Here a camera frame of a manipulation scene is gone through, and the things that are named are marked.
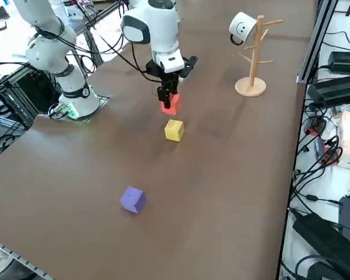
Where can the red black power plug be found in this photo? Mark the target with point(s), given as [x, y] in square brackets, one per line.
[313, 125]

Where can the white smiley mug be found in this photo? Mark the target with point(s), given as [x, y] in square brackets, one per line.
[242, 27]

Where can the slotted metal rail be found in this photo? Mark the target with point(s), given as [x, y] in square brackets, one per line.
[17, 256]

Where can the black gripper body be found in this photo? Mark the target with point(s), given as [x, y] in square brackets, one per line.
[169, 78]

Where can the aluminium profile post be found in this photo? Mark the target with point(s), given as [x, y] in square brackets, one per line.
[310, 52]

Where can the black orange charger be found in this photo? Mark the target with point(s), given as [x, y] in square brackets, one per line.
[326, 154]

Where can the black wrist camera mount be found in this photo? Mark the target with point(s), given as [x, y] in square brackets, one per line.
[189, 65]

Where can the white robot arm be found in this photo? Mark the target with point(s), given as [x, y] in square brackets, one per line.
[163, 29]

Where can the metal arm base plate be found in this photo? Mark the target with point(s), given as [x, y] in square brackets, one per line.
[102, 102]

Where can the large black power brick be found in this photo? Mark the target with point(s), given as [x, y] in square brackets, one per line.
[323, 242]

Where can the purple foam cube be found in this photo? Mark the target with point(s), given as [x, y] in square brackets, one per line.
[132, 199]

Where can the yellow foam cube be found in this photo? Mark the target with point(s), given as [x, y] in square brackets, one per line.
[173, 131]

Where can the small black power adapter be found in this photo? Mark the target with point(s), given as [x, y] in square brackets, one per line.
[347, 61]

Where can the red foam cube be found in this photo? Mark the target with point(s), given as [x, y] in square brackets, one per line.
[175, 105]

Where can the black control box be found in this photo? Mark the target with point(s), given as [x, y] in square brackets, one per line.
[26, 96]

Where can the wooden mug tree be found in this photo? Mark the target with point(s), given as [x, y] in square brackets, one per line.
[251, 87]

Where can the long black power adapter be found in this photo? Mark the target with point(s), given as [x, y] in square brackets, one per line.
[338, 90]

